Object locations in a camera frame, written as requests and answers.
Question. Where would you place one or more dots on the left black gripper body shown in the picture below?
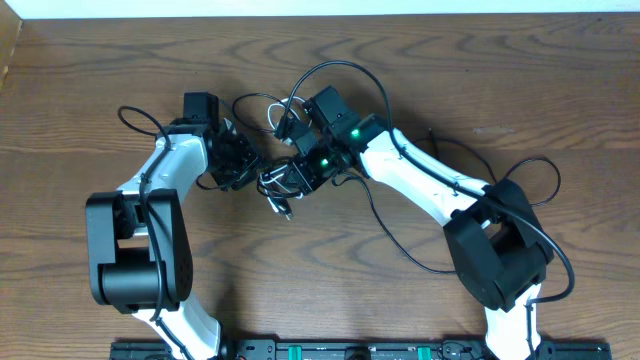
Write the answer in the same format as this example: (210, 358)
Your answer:
(238, 162)

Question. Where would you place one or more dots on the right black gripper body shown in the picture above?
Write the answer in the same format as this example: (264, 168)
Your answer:
(314, 168)

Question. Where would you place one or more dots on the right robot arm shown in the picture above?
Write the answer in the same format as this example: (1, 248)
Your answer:
(499, 250)

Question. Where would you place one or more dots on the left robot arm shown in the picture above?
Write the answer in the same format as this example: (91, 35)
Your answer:
(140, 260)

